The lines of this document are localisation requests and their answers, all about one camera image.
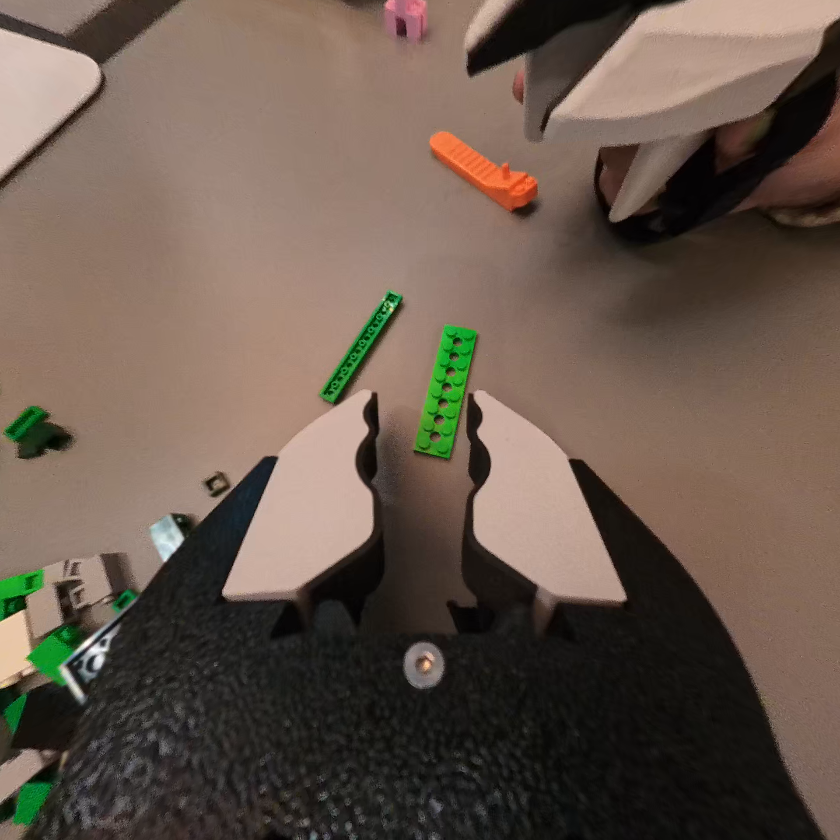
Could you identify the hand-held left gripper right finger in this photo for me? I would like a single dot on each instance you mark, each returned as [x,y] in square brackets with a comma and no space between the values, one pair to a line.
[538,518]

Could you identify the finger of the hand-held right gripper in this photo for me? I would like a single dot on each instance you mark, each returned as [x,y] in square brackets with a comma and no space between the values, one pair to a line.
[689,65]
[518,29]

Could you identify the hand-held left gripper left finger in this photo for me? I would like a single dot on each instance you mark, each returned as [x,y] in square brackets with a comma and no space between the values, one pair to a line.
[308,512]

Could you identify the wide green lego plate with holes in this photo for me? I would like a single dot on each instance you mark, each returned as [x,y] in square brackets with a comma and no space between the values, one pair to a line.
[438,436]

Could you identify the narrow green lego plate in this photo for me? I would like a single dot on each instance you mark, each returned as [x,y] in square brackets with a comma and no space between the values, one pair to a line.
[361,348]

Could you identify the tiny dark lego tile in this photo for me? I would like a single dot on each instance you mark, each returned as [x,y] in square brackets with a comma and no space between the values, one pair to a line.
[215,482]

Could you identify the pink lego pig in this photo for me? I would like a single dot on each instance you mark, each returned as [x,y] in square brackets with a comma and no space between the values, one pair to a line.
[405,19]

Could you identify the pile of lego pieces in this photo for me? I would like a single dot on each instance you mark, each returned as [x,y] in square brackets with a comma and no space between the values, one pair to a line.
[72,590]

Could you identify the dark green lego brick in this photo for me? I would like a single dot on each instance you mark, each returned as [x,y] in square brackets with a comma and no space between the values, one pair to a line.
[44,445]

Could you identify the green hollow lego brick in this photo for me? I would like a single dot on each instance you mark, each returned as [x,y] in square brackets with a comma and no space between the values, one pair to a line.
[26,422]

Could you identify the person's right hand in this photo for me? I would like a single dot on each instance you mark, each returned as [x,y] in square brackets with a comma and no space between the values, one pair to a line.
[810,170]

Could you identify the orange brick separator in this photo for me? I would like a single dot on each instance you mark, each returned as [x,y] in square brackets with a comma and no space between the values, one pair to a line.
[482,169]

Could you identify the white rounded mat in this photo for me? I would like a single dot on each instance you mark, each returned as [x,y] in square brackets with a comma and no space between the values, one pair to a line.
[39,92]

